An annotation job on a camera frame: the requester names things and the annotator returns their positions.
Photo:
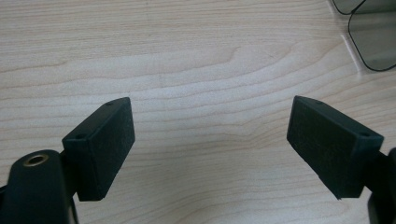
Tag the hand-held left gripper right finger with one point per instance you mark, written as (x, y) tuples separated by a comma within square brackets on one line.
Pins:
[(330, 146)]

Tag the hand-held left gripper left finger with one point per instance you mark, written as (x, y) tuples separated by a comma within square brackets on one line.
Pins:
[(102, 149)]

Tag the sunglasses with grey lenses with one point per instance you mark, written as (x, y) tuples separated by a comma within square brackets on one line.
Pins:
[(372, 37)]

